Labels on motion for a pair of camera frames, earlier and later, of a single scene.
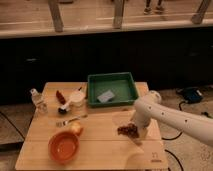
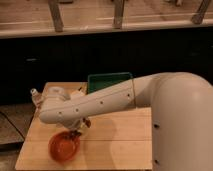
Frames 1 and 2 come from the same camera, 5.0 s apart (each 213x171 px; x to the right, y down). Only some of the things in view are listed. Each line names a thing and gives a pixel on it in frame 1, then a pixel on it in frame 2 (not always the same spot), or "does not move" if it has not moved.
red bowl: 64,146 does not move
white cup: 77,98 does not move
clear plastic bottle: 39,101 does not move
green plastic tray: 122,85 does not move
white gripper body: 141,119 to 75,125
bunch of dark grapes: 130,129 to 72,134
